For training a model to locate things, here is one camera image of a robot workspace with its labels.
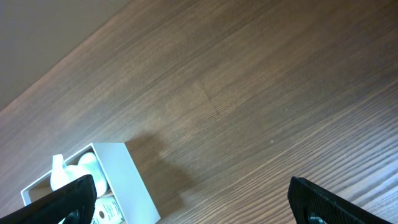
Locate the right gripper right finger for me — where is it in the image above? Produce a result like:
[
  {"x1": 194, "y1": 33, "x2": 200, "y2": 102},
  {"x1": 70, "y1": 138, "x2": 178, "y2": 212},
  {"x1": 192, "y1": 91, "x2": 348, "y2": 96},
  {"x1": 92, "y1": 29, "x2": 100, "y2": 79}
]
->
[{"x1": 287, "y1": 177, "x2": 391, "y2": 224}]

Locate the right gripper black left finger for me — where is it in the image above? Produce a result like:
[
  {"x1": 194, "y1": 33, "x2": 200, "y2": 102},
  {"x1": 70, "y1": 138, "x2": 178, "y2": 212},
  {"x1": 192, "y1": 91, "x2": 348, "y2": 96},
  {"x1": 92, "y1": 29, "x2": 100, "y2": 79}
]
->
[{"x1": 1, "y1": 174, "x2": 97, "y2": 224}]

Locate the dark mouthwash spray bottle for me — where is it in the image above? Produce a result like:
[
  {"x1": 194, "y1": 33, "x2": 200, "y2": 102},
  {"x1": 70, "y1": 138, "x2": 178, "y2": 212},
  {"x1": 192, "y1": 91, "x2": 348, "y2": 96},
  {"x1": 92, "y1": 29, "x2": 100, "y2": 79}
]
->
[{"x1": 50, "y1": 154, "x2": 90, "y2": 191}]

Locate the white floral lotion tube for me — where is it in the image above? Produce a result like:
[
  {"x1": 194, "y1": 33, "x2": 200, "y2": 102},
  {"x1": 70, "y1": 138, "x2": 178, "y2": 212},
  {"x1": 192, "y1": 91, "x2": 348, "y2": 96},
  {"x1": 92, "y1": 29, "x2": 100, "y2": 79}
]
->
[{"x1": 78, "y1": 152, "x2": 108, "y2": 197}]

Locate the beige open cardboard box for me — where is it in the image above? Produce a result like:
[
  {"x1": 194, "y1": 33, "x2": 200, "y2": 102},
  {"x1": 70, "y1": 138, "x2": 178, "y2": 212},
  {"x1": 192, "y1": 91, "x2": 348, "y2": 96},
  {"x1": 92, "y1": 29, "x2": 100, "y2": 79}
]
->
[{"x1": 21, "y1": 143, "x2": 160, "y2": 223}]

